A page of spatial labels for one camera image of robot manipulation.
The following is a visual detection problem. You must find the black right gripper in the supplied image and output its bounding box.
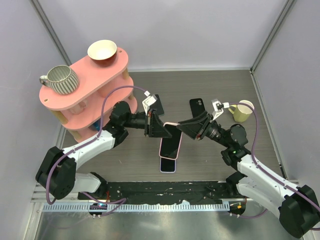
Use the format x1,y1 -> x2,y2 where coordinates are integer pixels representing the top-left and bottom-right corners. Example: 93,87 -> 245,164
177,110 -> 231,148

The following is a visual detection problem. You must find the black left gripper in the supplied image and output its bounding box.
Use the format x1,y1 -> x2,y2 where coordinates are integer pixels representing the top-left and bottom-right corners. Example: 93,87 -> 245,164
122,108 -> 172,138

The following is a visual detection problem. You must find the pink phone case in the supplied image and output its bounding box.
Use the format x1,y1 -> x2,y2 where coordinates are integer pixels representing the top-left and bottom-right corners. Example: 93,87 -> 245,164
158,121 -> 183,161

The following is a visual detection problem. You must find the teal-edged black phone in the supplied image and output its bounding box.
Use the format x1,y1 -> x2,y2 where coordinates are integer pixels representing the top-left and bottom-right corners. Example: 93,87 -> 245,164
152,94 -> 165,116

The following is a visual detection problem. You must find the lilac phone case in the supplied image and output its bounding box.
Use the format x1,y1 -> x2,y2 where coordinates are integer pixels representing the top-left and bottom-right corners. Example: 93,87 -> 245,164
159,156 -> 178,174

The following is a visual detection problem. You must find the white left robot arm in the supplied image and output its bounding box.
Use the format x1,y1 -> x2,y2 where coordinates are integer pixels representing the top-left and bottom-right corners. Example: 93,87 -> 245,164
35,101 -> 172,200

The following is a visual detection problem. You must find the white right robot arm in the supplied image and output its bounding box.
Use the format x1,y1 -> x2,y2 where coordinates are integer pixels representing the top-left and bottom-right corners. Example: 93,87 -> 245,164
177,111 -> 320,239

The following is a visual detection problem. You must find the yellow mug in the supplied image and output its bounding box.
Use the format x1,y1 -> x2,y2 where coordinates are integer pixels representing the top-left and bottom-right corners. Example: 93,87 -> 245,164
228,100 -> 255,123

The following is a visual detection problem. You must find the blue mug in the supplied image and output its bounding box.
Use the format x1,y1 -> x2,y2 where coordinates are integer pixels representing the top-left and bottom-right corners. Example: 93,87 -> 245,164
89,119 -> 102,132

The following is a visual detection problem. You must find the pink cup on shelf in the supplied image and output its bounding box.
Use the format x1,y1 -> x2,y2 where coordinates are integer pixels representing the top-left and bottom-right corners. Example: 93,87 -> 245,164
97,85 -> 113,98

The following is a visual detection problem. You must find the pink three-tier shelf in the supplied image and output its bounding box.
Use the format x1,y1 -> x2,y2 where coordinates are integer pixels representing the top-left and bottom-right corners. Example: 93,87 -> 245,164
39,48 -> 138,143

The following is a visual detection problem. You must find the clear glass cup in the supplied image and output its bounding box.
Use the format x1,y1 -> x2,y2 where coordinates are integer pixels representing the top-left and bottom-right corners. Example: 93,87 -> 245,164
69,99 -> 88,115

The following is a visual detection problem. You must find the red bowl white inside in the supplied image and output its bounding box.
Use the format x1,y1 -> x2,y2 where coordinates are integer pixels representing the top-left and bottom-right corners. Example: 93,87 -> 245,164
87,39 -> 118,67

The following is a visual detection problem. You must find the grey striped mug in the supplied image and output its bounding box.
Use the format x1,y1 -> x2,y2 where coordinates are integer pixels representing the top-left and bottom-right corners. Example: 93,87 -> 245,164
39,65 -> 79,95

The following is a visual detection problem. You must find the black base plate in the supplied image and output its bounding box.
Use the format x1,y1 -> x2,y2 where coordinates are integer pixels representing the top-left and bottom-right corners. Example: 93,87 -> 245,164
90,181 -> 244,205

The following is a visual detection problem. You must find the white slotted cable duct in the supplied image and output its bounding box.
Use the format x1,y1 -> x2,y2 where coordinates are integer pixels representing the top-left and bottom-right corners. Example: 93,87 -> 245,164
42,201 -> 230,213

